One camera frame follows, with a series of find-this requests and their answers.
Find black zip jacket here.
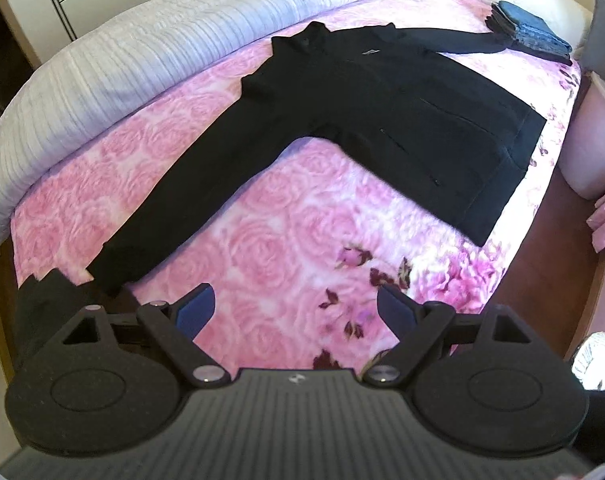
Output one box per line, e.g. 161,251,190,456
88,22,545,295

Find operator black trousers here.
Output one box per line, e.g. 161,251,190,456
14,269,106,368

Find grey striped duvet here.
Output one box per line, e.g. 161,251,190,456
0,0,358,245

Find folded blue jeans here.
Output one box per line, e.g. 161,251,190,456
486,0,573,64

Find pink rose bedspread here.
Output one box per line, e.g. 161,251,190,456
9,0,584,376

